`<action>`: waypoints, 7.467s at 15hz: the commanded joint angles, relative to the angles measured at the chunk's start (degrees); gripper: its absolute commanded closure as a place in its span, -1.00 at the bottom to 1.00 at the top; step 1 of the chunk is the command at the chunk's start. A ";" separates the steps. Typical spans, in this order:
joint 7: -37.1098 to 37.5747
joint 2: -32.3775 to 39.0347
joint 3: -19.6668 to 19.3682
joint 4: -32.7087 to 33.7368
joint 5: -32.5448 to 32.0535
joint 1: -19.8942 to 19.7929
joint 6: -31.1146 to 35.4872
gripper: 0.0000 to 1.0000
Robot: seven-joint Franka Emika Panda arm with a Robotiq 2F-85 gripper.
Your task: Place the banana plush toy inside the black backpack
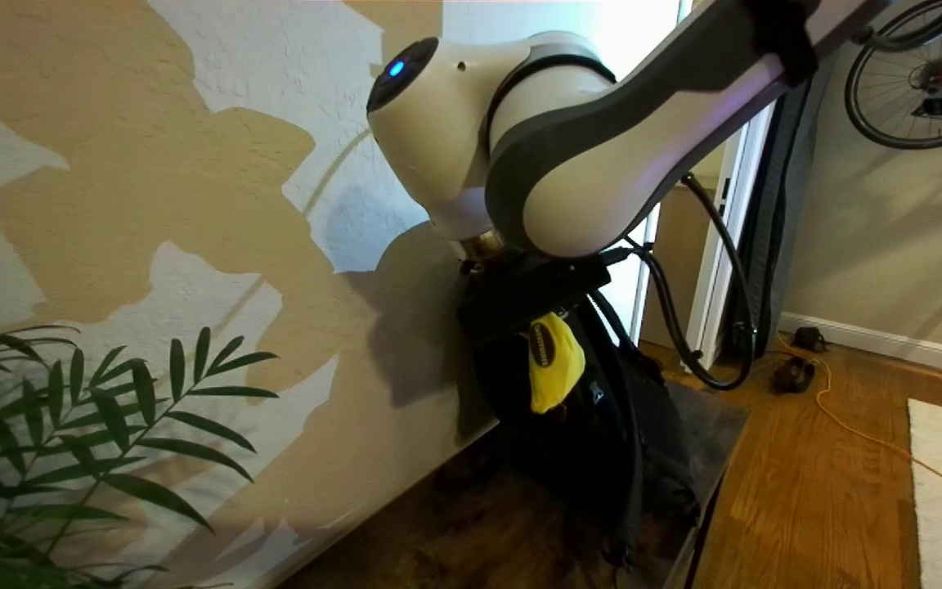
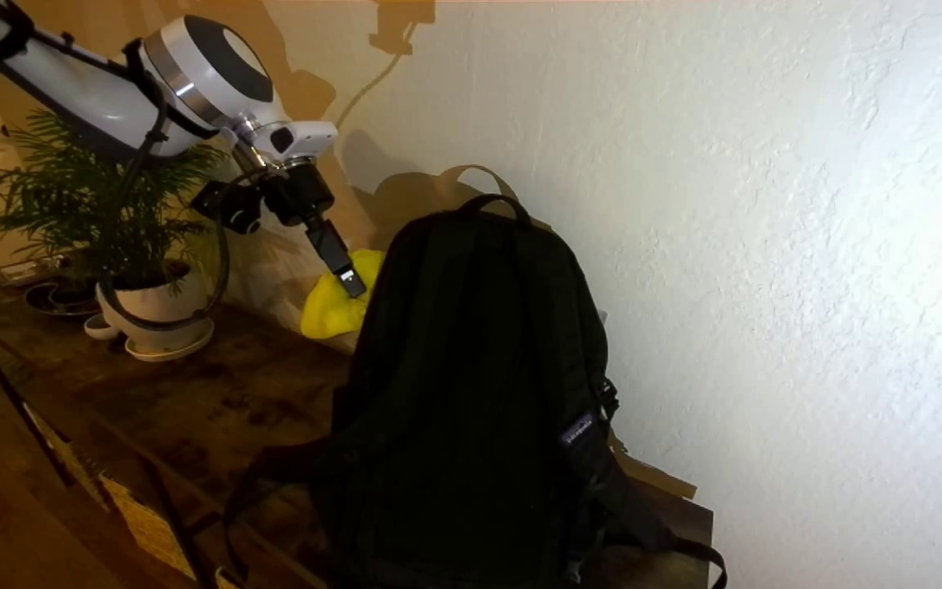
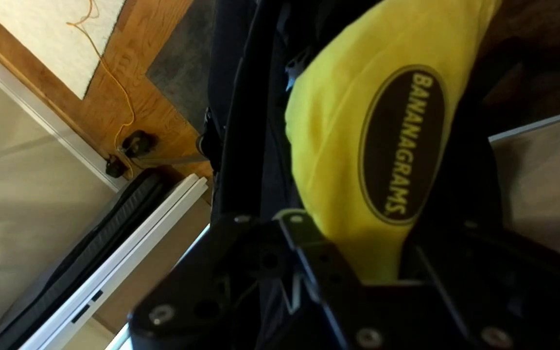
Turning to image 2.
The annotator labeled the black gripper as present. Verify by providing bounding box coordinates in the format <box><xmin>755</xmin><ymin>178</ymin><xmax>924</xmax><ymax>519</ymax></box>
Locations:
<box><xmin>258</xmin><ymin>160</ymin><xmax>369</xmax><ymax>300</ymax></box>

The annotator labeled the yellow banana plush pouch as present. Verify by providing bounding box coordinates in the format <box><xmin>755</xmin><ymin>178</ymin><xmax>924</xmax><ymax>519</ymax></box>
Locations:
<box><xmin>298</xmin><ymin>247</ymin><xmax>385</xmax><ymax>345</ymax></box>

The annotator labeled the black backpack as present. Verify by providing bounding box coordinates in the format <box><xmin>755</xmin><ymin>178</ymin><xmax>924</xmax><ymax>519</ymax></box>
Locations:
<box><xmin>221</xmin><ymin>193</ymin><xmax>729</xmax><ymax>589</ymax></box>

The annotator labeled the white pot saucer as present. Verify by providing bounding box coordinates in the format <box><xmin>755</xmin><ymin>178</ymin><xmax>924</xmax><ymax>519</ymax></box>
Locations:
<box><xmin>122</xmin><ymin>321</ymin><xmax>221</xmax><ymax>367</ymax></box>

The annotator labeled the white ceramic plant pot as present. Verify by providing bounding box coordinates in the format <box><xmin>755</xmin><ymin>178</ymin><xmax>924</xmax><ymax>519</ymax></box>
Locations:
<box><xmin>93</xmin><ymin>260</ymin><xmax>213</xmax><ymax>353</ymax></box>

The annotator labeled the small white dish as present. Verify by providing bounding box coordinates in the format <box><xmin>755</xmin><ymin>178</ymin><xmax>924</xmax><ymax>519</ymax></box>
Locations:
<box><xmin>81</xmin><ymin>314</ymin><xmax>124</xmax><ymax>345</ymax></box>

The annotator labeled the green leafy potted plant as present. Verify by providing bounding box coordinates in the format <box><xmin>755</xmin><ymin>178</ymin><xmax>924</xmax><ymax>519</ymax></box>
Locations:
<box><xmin>0</xmin><ymin>112</ymin><xmax>224</xmax><ymax>290</ymax></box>

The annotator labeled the small dark round dish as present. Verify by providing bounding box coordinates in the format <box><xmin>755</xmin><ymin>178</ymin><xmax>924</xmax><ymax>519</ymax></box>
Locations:
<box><xmin>22</xmin><ymin>275</ymin><xmax>99</xmax><ymax>321</ymax></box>

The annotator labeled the wooden sideboard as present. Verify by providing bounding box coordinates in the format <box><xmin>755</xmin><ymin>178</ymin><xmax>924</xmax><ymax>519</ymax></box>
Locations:
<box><xmin>0</xmin><ymin>307</ymin><xmax>224</xmax><ymax>589</ymax></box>

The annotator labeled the tan wooden board strip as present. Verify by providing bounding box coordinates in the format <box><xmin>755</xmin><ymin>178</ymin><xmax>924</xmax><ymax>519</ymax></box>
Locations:
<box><xmin>612</xmin><ymin>434</ymin><xmax>705</xmax><ymax>503</ymax></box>

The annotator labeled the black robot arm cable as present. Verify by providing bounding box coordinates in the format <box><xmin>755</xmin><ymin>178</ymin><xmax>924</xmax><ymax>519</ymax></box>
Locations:
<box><xmin>99</xmin><ymin>211</ymin><xmax>237</xmax><ymax>331</ymax></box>

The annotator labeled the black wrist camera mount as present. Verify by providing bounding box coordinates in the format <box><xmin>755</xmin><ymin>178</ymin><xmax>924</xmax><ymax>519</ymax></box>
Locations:
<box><xmin>186</xmin><ymin>178</ymin><xmax>268</xmax><ymax>240</ymax></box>

